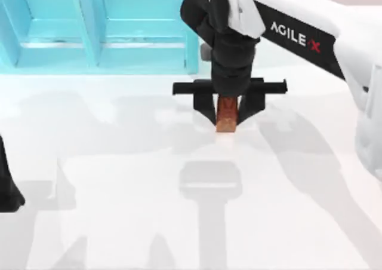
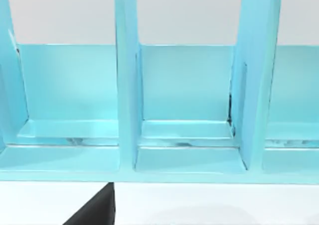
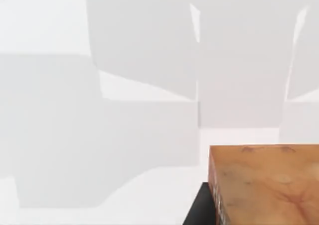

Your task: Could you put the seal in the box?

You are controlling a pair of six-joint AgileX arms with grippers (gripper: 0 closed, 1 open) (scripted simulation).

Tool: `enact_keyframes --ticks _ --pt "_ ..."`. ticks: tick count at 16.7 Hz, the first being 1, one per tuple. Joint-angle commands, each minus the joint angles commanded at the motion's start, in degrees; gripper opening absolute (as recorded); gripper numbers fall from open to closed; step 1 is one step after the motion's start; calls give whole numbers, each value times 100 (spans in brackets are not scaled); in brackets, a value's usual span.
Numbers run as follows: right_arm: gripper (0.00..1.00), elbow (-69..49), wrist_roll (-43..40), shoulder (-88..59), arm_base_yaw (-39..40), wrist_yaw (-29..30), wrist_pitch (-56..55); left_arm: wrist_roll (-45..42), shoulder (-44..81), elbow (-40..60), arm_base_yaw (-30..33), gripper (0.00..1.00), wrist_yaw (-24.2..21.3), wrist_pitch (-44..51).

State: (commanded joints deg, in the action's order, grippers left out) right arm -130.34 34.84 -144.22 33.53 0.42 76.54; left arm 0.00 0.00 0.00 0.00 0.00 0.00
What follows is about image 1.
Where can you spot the brown book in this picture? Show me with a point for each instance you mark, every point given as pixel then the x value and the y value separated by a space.
pixel 227 114

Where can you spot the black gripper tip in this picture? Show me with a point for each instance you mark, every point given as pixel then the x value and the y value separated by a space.
pixel 7 186

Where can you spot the pale grey rounded box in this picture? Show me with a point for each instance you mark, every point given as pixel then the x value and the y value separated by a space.
pixel 205 51

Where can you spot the light blue rack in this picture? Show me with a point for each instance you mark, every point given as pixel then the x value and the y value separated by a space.
pixel 62 28

